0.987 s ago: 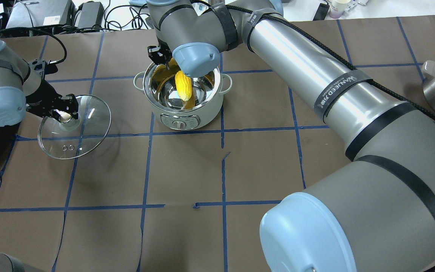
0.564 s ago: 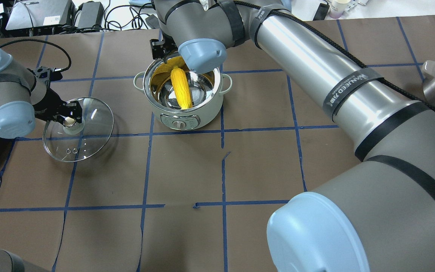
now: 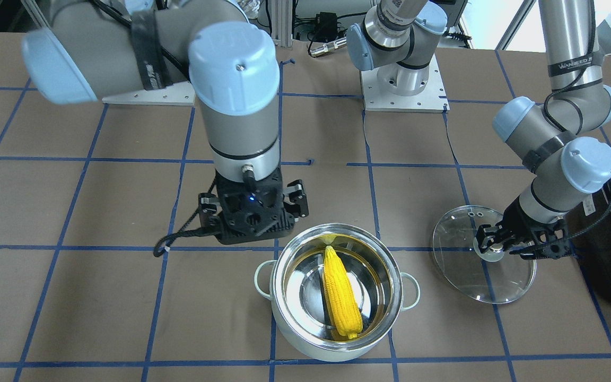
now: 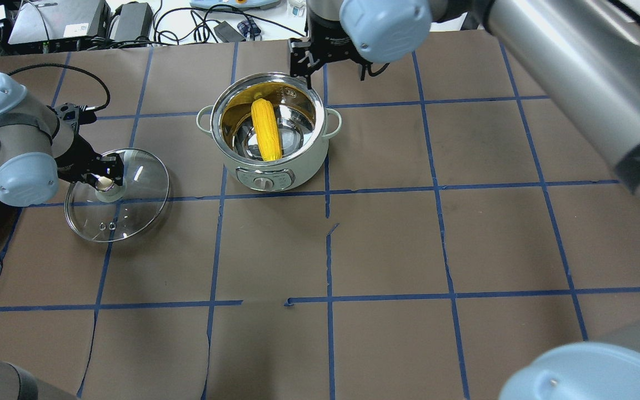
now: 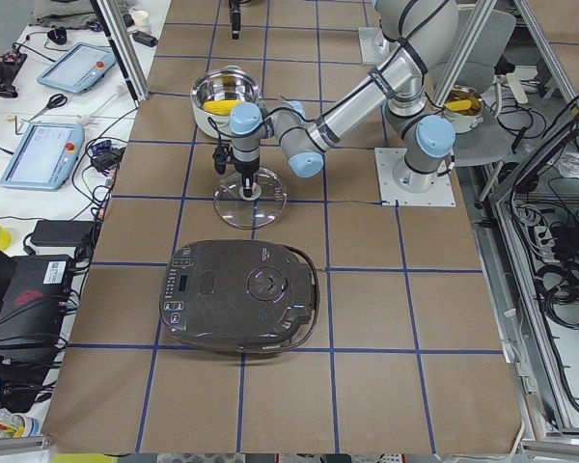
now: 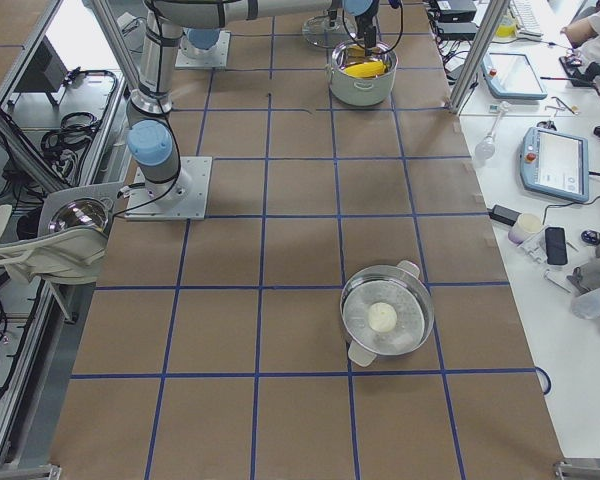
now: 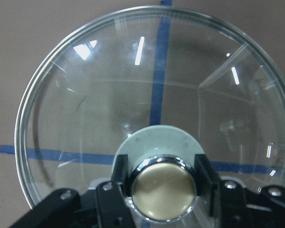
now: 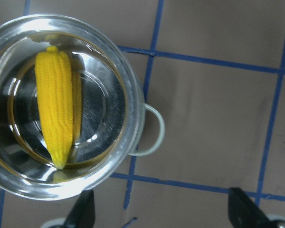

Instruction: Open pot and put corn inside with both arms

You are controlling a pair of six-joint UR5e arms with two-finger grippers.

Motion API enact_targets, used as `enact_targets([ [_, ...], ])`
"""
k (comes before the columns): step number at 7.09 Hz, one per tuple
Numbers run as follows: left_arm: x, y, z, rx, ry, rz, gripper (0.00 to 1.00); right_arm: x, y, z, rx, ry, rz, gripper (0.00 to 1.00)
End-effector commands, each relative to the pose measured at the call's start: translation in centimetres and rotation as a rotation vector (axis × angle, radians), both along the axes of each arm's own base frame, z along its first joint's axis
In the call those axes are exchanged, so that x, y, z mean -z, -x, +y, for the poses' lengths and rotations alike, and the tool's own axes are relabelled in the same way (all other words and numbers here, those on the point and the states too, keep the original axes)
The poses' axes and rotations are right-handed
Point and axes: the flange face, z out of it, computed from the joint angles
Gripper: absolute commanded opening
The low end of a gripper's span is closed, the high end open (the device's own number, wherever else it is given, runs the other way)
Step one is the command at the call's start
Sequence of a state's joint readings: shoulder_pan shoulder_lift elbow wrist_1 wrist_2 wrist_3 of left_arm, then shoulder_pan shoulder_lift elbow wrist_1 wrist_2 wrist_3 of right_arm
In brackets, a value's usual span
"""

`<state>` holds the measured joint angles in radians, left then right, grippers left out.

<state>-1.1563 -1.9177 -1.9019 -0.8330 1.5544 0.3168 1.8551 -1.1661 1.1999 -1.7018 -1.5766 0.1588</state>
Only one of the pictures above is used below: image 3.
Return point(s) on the black power adapter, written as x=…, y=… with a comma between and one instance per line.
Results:
x=326, y=27

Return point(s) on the yellow corn cob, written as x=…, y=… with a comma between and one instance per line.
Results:
x=343, y=309

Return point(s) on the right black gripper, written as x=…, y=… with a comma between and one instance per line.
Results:
x=298, y=200

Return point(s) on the glass pot lid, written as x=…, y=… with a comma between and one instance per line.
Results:
x=494, y=276

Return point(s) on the aluminium frame post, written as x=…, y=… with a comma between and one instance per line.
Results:
x=281, y=22

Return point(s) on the pale green electric pot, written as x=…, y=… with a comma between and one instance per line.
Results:
x=297, y=292

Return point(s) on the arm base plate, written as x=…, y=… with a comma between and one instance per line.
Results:
x=179, y=94
x=394, y=88

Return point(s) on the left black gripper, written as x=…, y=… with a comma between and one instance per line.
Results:
x=515, y=218

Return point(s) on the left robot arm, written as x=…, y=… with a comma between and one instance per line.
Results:
x=398, y=39

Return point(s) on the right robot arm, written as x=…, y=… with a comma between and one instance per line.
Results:
x=92, y=50

